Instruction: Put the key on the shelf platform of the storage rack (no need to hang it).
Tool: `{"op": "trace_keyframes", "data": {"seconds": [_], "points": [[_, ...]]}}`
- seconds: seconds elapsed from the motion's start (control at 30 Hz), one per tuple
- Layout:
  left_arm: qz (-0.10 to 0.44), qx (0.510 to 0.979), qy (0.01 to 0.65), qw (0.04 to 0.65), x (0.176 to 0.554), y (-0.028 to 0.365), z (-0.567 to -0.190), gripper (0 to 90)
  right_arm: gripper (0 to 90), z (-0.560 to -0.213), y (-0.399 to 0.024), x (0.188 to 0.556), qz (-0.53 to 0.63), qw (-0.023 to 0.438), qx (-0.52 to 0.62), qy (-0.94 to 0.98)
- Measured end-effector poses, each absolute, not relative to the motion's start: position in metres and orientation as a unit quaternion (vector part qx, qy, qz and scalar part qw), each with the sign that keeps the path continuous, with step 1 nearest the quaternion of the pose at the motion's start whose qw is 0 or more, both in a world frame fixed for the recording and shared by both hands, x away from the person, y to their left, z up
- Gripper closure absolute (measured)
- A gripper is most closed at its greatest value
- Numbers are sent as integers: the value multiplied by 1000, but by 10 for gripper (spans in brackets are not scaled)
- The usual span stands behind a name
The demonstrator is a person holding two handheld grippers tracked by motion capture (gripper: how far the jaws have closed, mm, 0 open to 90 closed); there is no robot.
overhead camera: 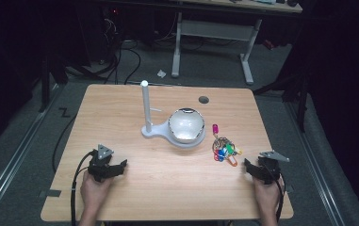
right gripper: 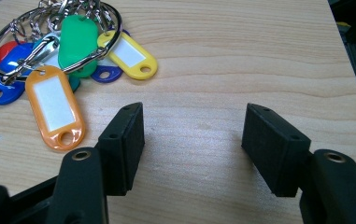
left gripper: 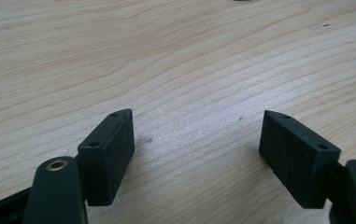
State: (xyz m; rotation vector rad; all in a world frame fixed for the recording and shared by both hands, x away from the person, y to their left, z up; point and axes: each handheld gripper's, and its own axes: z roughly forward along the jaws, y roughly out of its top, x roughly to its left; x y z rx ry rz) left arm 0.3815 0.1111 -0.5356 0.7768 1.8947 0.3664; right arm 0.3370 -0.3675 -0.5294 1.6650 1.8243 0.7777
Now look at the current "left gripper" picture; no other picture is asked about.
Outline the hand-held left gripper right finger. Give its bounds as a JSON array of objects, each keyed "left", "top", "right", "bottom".
[{"left": 258, "top": 109, "right": 343, "bottom": 210}]

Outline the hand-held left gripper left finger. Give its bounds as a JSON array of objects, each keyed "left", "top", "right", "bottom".
[{"left": 77, "top": 107, "right": 135, "bottom": 207}]

